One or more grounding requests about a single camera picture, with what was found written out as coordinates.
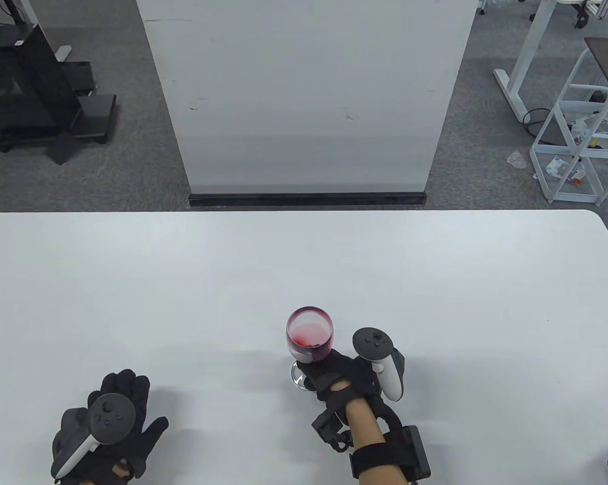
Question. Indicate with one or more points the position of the person's right hand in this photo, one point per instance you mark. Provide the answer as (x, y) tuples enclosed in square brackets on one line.
[(342, 371)]

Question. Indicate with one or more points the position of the person's left hand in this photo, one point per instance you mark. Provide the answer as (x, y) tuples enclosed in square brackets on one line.
[(132, 399)]

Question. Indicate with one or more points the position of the clear wine glass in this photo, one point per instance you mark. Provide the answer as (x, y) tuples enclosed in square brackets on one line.
[(308, 323)]

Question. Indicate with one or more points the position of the person's right forearm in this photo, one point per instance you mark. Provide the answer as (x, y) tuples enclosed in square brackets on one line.
[(364, 422)]

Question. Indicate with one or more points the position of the grey and white left controller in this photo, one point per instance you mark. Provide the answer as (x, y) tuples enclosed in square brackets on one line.
[(111, 417)]

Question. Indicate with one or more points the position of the grey and white controller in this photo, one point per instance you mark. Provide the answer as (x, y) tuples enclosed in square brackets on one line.
[(111, 417), (373, 343)]

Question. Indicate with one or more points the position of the grey and white right controller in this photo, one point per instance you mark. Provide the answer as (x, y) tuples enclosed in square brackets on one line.
[(373, 343)]

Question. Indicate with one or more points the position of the white table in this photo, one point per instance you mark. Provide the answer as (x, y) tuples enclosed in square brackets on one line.
[(284, 262)]

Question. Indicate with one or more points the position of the black partition base bar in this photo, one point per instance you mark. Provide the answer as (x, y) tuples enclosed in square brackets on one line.
[(304, 200)]

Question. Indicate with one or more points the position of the black flat floor piece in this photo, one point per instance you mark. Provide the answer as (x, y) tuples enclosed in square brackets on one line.
[(61, 149)]

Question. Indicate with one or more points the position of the white partition board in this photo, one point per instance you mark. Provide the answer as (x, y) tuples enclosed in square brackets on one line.
[(304, 101)]

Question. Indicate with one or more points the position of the clear plastic wrap scrap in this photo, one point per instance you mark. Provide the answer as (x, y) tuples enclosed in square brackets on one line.
[(517, 160)]

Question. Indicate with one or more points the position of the black wheeled cart platform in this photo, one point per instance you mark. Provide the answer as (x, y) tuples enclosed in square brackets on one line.
[(94, 113)]

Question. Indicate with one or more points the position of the orange capped small bottle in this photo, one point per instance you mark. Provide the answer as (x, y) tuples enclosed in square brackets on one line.
[(578, 177)]

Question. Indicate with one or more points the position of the small black box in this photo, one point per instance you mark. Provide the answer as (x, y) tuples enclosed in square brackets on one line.
[(79, 76)]

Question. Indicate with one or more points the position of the black equipment stand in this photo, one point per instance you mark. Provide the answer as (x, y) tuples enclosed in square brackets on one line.
[(26, 86)]

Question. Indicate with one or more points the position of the white stand foot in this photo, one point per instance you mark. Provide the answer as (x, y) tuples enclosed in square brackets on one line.
[(63, 52)]

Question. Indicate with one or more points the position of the white metal cart frame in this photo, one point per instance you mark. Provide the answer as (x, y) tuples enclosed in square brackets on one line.
[(541, 174)]

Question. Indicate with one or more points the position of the white desk leg frame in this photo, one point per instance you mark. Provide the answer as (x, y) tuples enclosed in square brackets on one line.
[(528, 45)]

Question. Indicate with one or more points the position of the aluminium frame with casters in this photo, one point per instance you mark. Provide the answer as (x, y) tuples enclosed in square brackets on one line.
[(604, 7)]

